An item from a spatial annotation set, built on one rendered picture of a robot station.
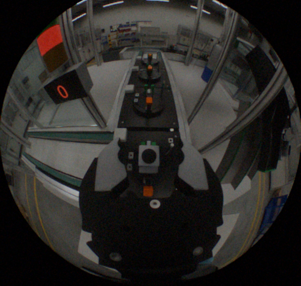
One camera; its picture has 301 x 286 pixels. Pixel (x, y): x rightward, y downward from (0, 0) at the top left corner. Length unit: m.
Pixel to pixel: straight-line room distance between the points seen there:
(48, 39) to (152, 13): 10.53
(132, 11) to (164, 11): 2.73
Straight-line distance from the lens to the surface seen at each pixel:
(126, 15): 10.94
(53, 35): 0.23
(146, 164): 0.20
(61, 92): 0.25
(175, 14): 10.88
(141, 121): 0.38
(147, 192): 0.22
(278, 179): 4.27
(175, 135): 0.36
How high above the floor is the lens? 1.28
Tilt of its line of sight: 65 degrees down
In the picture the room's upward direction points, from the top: 5 degrees clockwise
